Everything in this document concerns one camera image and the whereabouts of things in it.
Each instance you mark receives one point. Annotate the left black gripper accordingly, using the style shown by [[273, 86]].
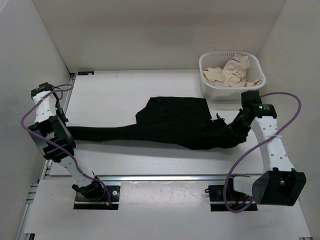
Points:
[[63, 118]]

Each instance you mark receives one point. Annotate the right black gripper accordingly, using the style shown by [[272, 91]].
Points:
[[235, 130]]

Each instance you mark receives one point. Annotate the black trousers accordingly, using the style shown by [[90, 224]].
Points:
[[183, 121]]

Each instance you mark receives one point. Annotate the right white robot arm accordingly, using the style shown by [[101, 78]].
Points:
[[280, 184]]

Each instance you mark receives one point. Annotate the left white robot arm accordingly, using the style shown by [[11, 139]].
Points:
[[87, 183]]

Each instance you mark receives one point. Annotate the beige trousers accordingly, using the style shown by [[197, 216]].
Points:
[[232, 75]]

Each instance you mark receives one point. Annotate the blue label sticker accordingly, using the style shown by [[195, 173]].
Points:
[[85, 73]]

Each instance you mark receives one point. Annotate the white plastic basket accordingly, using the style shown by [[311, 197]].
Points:
[[218, 59]]

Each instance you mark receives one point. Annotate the aluminium table frame rail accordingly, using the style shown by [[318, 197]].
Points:
[[51, 127]]

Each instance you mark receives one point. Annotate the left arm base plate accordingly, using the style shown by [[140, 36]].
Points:
[[101, 203]]

